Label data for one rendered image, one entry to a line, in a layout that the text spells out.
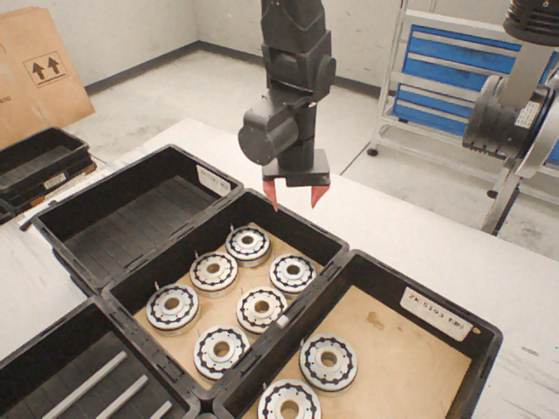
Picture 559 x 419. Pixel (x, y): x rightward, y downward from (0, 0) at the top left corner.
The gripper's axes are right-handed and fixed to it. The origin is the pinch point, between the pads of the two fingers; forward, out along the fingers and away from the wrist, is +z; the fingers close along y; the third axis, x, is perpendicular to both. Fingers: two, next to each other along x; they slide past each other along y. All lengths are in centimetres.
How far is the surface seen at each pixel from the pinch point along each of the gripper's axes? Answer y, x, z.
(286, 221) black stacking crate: -0.4, 11.9, 15.9
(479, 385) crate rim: 25.5, -27.6, 13.8
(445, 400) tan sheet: 23.8, -26.0, 23.8
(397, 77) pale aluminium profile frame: 80, 159, 46
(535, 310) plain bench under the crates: 61, -4, 37
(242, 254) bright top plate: -10.7, 6.4, 20.1
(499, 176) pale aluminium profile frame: 138, 116, 92
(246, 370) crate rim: -9.5, -22.1, 14.5
